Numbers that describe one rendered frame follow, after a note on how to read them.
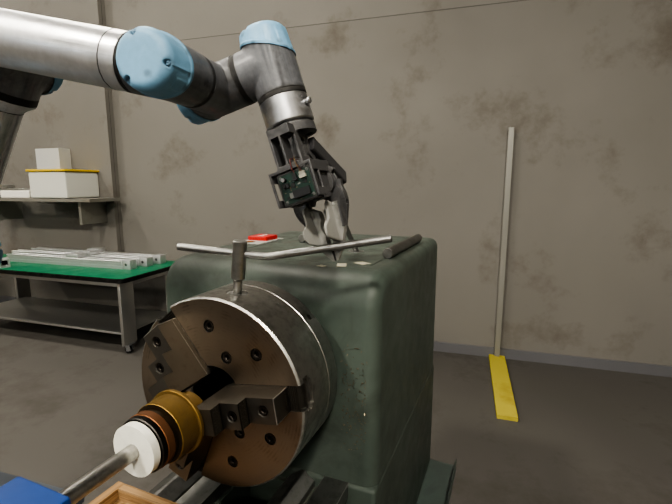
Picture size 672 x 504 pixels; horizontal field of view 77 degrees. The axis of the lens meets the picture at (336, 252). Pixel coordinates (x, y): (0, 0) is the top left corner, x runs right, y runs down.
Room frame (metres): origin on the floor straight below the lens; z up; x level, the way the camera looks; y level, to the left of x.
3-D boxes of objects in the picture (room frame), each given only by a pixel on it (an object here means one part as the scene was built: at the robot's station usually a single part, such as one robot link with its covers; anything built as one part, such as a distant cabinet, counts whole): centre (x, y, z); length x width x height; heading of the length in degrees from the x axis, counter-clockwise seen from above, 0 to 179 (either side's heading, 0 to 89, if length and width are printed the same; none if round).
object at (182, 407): (0.53, 0.23, 1.08); 0.09 x 0.09 x 0.09; 67
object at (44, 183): (4.23, 2.69, 1.41); 0.49 x 0.40 x 0.28; 73
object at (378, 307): (1.05, 0.03, 1.06); 0.59 x 0.48 x 0.39; 157
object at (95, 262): (3.94, 2.59, 0.39); 2.15 x 0.82 x 0.78; 73
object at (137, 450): (0.43, 0.27, 1.08); 0.13 x 0.07 x 0.07; 157
